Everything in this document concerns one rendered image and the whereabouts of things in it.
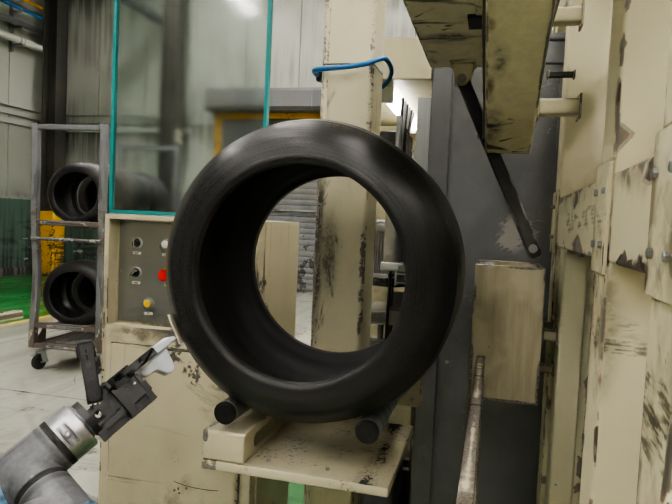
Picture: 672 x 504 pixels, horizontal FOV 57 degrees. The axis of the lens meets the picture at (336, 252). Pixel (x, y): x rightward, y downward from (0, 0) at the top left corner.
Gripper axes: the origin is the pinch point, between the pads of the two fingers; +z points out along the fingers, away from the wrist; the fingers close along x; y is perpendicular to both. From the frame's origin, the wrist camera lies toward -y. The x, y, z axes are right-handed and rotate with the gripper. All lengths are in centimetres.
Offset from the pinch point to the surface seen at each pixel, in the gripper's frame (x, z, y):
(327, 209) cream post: -9, 51, 0
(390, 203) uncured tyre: 33.6, 36.3, 6.8
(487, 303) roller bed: 12, 54, 38
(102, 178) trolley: -338, 111, -130
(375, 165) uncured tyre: 34, 39, 0
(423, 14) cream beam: 45, 58, -14
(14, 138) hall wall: -1033, 240, -477
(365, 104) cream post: 4, 70, -13
